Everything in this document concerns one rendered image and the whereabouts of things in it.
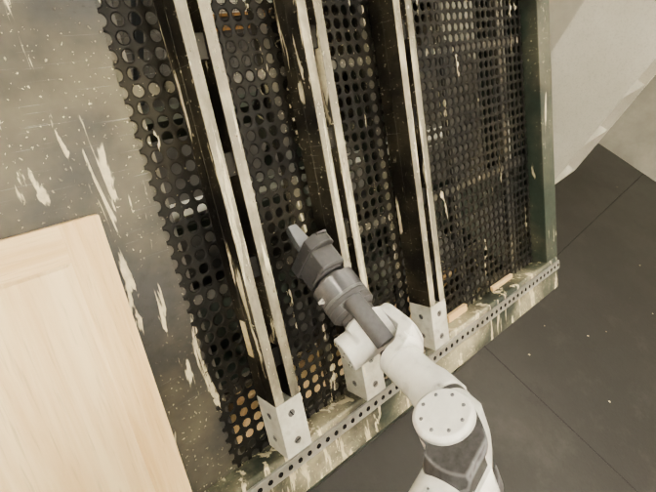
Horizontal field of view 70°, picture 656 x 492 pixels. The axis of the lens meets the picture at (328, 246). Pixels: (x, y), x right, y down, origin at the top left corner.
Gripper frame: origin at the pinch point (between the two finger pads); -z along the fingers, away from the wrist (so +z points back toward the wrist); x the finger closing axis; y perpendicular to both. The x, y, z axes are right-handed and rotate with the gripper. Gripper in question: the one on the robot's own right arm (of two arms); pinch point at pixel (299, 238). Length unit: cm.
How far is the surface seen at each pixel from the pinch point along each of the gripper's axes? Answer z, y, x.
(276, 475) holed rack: 31.3, 16.9, -32.1
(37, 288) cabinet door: -7.2, 43.0, 1.9
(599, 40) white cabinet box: -65, -309, -23
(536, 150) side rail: 0, -99, -4
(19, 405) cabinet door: 3, 50, -9
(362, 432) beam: 35, -7, -37
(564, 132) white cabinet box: -42, -310, -82
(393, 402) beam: 34, -18, -36
